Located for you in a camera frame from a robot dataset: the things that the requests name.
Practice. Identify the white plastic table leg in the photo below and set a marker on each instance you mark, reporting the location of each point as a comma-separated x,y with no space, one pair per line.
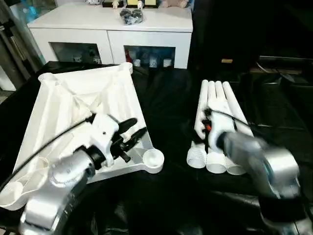
234,100
221,98
212,95
202,98

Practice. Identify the white plastic table top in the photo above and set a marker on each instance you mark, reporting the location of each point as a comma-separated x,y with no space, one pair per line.
58,107

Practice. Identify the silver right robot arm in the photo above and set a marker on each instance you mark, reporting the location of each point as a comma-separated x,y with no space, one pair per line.
264,166

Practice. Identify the black plastic mat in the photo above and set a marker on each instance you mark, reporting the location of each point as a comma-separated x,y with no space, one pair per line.
171,112

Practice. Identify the small yellow label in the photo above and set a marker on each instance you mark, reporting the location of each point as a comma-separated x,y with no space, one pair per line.
227,61

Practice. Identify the black flat device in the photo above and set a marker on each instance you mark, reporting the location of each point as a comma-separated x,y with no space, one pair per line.
286,63

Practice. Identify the grey bundle on cabinet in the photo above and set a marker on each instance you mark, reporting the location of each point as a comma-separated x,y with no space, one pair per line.
131,16

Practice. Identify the white cabinet with glass doors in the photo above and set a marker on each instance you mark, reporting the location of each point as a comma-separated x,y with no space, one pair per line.
73,22

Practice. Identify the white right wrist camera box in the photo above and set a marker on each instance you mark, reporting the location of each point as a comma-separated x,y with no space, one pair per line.
221,132

